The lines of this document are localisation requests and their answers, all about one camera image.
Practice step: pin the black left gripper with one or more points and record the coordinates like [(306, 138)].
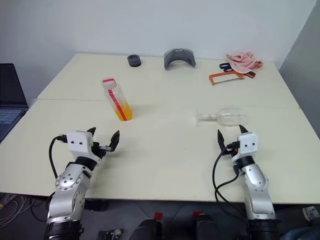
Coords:
[(96, 149)]

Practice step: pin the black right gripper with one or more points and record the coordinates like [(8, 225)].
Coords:
[(230, 151)]

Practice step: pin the clear wine glass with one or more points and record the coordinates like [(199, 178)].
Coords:
[(230, 117)]

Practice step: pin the clear bottle with orange juice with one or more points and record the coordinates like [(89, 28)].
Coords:
[(120, 105)]

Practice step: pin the white pink bottle cap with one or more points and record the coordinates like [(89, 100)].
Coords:
[(109, 83)]

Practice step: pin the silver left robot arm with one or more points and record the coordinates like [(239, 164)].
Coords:
[(67, 182)]

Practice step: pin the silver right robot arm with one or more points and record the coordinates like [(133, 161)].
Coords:
[(257, 180)]

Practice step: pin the orange hacksaw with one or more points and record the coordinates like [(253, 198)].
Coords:
[(212, 79)]

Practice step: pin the black block under table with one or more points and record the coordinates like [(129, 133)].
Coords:
[(96, 205)]

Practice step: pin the pink crumpled cloth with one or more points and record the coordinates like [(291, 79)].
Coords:
[(242, 62)]

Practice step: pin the dark grey round holder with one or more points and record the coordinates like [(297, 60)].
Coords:
[(134, 61)]

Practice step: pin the red tag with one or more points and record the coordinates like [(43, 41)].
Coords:
[(158, 216), (197, 213)]

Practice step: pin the grey curved visor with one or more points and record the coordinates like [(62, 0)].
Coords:
[(178, 58)]

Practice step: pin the dark rounded shape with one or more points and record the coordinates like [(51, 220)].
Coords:
[(147, 230), (206, 227)]

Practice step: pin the black wheeled floor device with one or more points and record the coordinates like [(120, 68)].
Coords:
[(108, 235)]

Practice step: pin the dark laptop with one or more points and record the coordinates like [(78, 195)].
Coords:
[(10, 100)]

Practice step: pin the blue denim fabric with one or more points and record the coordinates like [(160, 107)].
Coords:
[(302, 232)]

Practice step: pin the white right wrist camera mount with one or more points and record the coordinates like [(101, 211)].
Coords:
[(247, 142)]

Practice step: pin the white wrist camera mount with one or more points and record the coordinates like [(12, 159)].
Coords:
[(77, 140), (247, 142)]

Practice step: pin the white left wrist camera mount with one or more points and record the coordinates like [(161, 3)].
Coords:
[(77, 140)]

